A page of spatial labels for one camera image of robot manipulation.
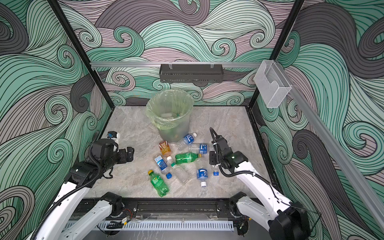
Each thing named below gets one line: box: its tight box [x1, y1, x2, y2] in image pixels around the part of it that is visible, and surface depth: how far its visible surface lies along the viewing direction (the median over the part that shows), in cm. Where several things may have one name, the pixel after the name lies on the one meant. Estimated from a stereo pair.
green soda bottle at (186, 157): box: [175, 152, 202, 165], surface depth 89 cm
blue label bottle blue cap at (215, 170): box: [211, 164, 220, 177], surface depth 78 cm
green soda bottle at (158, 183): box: [148, 170, 170, 197], surface depth 79 cm
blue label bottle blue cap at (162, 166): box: [154, 155, 173, 180], surface depth 85 cm
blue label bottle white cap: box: [188, 143, 208, 154], surface depth 92 cm
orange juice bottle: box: [158, 140, 172, 157], surface depth 93 cm
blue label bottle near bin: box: [176, 132, 198, 151], surface depth 97 cm
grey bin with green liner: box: [145, 89, 194, 144], surface depth 94 cm
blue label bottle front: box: [197, 168, 208, 187], surface depth 81 cm
